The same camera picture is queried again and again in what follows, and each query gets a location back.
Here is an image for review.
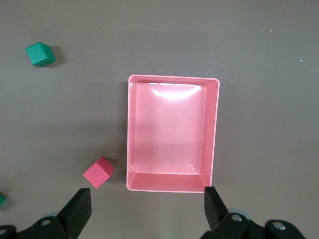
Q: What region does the red foam cube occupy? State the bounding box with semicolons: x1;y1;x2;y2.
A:
82;156;115;190

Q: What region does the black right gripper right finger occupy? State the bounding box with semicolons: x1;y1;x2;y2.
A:
200;186;309;239

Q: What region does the pink plastic bin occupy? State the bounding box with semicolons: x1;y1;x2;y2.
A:
126;74;221;194

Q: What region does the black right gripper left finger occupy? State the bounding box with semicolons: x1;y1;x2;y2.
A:
0;188;92;239

